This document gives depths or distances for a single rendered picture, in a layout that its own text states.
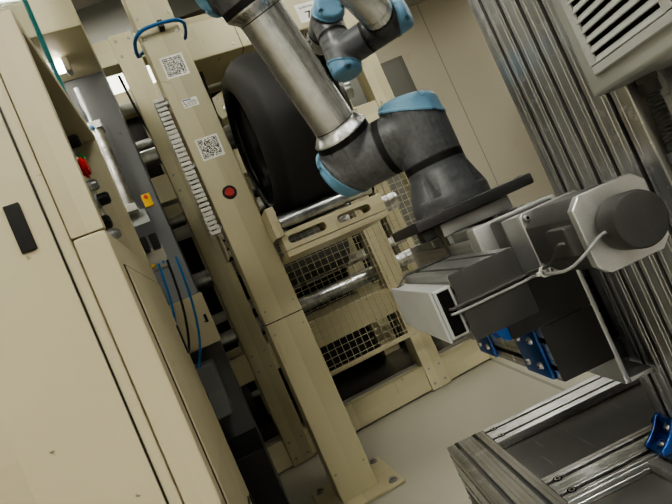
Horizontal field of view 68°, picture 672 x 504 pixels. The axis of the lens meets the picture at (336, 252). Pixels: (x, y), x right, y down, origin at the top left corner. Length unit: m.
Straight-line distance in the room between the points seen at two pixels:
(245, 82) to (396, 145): 0.76
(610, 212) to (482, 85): 7.30
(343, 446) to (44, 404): 1.07
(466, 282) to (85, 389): 0.56
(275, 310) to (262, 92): 0.67
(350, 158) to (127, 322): 0.49
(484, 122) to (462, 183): 6.73
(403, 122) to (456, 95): 6.70
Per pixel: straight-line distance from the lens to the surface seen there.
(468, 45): 7.99
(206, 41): 2.15
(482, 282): 0.65
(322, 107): 0.97
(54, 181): 0.87
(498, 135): 7.67
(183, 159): 1.70
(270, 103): 1.54
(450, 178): 0.93
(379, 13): 1.15
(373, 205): 1.63
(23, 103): 0.92
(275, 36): 0.95
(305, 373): 1.65
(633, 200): 0.56
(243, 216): 1.65
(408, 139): 0.95
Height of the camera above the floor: 0.71
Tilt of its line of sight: 1 degrees up
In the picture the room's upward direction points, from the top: 24 degrees counter-clockwise
